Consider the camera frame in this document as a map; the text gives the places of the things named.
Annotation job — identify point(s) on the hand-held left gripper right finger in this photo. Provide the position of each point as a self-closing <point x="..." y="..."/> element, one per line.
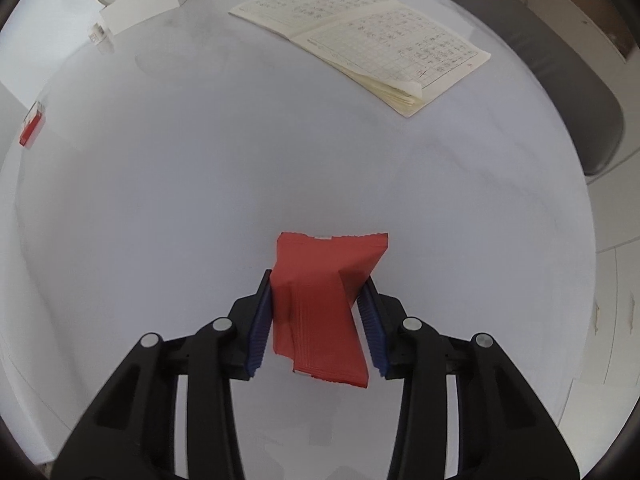
<point x="372" y="330"/>

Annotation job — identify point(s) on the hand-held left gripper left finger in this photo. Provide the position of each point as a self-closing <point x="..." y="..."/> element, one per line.
<point x="260" y="322"/>

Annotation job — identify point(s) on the red packet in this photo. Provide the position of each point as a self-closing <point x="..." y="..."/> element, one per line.
<point x="320" y="305"/>

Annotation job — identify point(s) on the open notebook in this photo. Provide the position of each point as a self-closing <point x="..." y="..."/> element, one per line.
<point x="370" y="35"/>

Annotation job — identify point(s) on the red and white small box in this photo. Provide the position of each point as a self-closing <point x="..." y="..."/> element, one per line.
<point x="32" y="125"/>

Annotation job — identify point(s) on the grey chair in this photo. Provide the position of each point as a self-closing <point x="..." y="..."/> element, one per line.
<point x="560" y="70"/>

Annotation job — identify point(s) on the small white bottle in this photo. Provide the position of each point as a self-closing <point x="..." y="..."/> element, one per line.
<point x="98" y="34"/>

